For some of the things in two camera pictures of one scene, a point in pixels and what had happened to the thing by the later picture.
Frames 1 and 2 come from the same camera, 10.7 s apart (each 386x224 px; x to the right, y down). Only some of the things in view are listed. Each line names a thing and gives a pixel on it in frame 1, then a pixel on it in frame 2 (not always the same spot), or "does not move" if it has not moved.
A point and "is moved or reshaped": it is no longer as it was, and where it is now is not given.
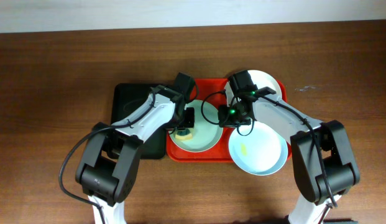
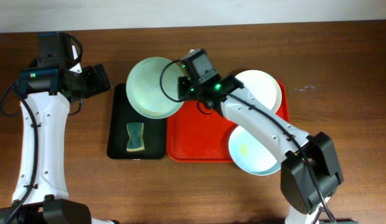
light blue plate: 262,152 does not move
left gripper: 190,122 → 96,86
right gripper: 224,121 → 185,83
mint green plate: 206,132 → 152,88
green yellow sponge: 183,134 is moved or reshaped
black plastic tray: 129,99 does not move
